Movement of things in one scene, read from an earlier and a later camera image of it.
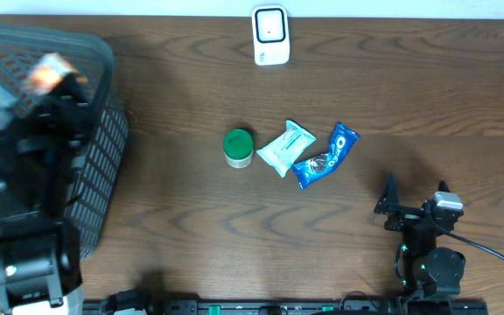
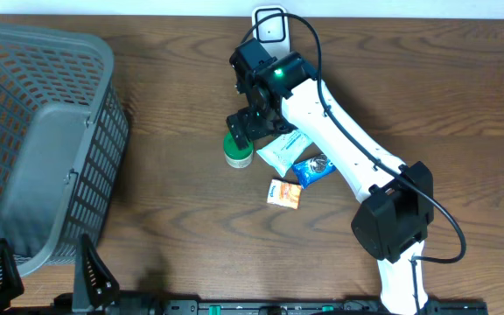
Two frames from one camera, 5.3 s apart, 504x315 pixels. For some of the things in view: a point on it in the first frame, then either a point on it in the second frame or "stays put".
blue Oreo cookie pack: x=341 y=143 stays put
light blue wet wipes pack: x=283 y=152 stays put
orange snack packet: x=51 y=68 -> x=284 y=193
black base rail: x=282 y=307 stays put
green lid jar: x=238 y=148 stays put
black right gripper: x=390 y=202 -> x=251 y=131
